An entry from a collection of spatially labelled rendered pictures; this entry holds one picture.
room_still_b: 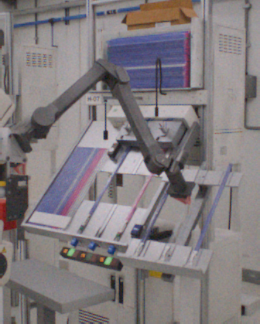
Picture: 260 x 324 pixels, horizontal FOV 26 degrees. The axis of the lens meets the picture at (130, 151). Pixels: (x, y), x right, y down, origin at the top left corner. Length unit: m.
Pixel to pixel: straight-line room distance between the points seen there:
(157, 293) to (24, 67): 1.80
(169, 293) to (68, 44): 3.20
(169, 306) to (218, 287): 0.40
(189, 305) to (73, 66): 3.39
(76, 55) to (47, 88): 1.40
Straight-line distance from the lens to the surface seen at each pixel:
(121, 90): 2.14
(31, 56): 3.80
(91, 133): 3.00
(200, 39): 2.65
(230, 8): 4.31
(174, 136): 2.56
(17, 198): 2.07
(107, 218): 2.50
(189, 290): 2.26
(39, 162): 5.63
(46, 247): 3.98
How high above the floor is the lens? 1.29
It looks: 4 degrees down
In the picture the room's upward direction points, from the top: straight up
